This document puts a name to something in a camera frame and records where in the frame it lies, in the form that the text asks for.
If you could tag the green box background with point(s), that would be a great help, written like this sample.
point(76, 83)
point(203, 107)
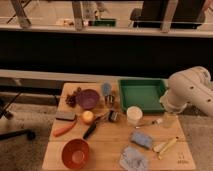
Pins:
point(105, 22)

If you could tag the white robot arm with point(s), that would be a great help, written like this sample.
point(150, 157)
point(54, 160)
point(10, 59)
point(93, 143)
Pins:
point(189, 86)

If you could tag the black office chair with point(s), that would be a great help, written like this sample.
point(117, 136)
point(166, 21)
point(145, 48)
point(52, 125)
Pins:
point(180, 14)

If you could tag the white plastic cup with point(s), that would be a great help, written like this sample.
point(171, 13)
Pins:
point(134, 115)

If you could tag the green plastic tray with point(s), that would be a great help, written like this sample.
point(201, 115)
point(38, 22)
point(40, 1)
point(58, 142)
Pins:
point(143, 93)

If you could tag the orange carrot toy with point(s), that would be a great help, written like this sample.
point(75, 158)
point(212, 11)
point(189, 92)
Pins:
point(64, 130)

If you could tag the blue sponge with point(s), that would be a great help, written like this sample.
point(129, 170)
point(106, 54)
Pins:
point(142, 139)

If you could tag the blue brush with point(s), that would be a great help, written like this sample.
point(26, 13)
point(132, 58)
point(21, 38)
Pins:
point(107, 93)

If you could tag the small metal clip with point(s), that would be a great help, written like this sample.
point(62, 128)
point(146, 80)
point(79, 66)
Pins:
point(112, 117)

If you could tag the metal spoon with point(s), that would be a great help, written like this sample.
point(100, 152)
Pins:
point(158, 121)

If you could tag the brown grape bunch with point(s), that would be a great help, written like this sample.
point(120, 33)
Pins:
point(71, 98)

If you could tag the black handled knife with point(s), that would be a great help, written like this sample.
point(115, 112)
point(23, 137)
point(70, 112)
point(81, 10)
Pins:
point(93, 126)

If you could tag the grey sponge block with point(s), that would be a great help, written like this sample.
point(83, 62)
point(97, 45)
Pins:
point(67, 116)

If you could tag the red bowl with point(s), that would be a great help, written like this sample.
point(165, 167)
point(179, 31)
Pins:
point(75, 154)

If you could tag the purple bowl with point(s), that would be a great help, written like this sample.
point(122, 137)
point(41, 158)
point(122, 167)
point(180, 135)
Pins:
point(88, 99)

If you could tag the blue crumpled cloth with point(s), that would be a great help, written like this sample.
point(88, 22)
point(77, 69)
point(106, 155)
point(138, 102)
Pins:
point(133, 160)

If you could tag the yellow apple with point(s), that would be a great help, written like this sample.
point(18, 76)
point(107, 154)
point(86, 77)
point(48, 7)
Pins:
point(87, 117)

